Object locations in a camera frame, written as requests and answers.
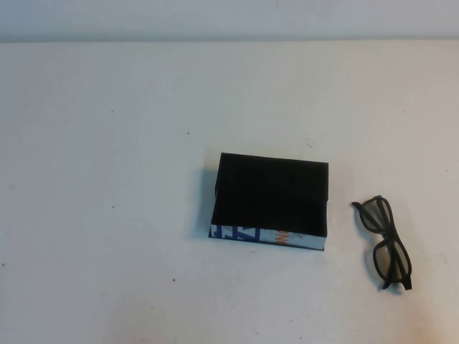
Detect black framed glasses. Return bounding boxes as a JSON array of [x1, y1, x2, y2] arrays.
[[351, 195, 414, 292]]

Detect black printed open glasses case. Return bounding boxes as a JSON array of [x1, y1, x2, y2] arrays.
[[207, 152, 330, 251]]

